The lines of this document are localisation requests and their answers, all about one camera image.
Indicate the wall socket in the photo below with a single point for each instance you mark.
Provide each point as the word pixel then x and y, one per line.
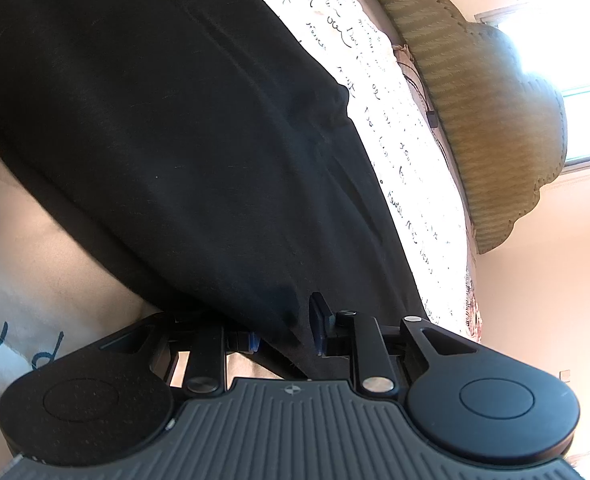
pixel 565 376

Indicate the small black plug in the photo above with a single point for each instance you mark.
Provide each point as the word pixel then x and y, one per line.
pixel 431 118

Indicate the black pants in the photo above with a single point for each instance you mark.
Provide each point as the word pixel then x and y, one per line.
pixel 185 150

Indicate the olive upholstered headboard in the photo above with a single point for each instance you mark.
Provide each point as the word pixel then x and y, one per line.
pixel 490 125

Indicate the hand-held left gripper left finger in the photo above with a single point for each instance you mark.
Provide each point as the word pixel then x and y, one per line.
pixel 251 342

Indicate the window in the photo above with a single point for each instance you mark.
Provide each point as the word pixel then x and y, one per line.
pixel 582 85

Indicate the white script printed bedsheet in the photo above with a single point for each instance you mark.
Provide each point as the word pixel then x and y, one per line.
pixel 405 125

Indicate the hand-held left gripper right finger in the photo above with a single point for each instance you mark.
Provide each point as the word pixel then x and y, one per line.
pixel 319 325

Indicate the floral patterned cloth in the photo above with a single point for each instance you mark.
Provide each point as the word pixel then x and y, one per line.
pixel 475 305

